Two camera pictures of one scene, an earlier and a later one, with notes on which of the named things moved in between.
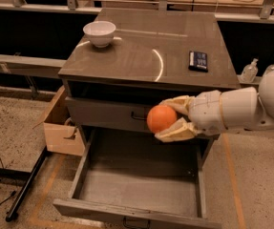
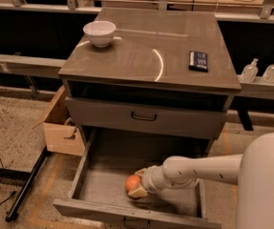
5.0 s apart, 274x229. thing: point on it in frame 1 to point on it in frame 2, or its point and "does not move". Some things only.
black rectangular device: [198, 61] does not move
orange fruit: [159, 116] to [132, 181]
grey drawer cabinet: [128, 62] does not move
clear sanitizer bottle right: [272, 66] does not move
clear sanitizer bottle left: [249, 72] does not move
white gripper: [204, 112] to [149, 179]
